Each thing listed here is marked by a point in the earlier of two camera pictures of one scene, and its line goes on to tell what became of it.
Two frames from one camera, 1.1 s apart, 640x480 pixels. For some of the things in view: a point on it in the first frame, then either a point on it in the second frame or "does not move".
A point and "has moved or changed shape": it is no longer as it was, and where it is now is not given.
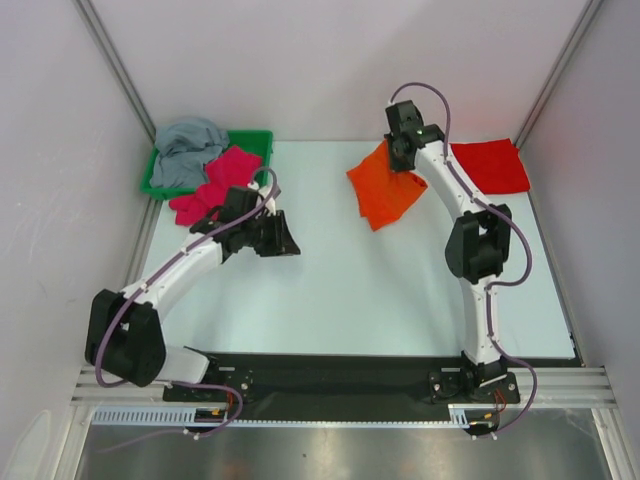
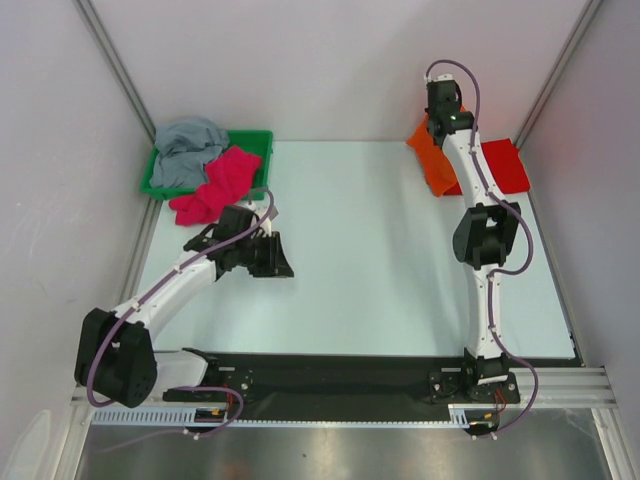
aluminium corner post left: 90,17 does not move
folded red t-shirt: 494,165 does not move
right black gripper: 396,151 -> 441,91
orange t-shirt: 384,194 has moved or changed shape
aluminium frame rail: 586,387 does not move
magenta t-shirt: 230,168 does not move
